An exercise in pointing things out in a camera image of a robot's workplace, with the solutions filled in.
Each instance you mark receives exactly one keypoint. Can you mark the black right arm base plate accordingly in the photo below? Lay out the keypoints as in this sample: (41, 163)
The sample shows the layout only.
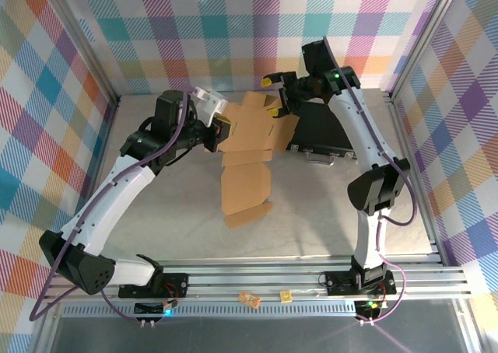
(342, 281)

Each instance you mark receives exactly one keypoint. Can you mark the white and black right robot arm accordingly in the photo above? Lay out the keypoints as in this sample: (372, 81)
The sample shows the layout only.
(358, 127)

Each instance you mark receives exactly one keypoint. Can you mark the aluminium frame post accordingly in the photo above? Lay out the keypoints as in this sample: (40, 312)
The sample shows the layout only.
(422, 38)
(83, 38)

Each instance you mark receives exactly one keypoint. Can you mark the slotted metal grille strip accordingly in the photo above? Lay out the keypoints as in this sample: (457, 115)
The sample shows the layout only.
(233, 310)

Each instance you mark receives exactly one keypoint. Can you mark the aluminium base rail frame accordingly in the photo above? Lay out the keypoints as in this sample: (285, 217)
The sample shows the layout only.
(253, 277)

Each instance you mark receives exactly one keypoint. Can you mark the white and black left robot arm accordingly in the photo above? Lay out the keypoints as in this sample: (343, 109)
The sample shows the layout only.
(116, 197)

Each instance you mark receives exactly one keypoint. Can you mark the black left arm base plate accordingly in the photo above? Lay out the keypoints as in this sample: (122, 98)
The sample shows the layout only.
(175, 283)

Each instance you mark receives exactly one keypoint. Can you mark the aluminium side rail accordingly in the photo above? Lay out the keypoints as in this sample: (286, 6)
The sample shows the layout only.
(408, 143)
(103, 135)

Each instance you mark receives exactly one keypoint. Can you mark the brown cardboard paper box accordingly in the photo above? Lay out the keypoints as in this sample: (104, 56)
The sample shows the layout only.
(245, 182)

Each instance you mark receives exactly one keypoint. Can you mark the black controller board with light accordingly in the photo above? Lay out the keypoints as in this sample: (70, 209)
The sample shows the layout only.
(153, 308)
(369, 308)

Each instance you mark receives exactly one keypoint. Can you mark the small yellow tag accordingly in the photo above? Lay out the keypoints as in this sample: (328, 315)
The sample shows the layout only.
(286, 296)

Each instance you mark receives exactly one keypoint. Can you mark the orange printed tag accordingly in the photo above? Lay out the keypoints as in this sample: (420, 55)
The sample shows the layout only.
(249, 299)

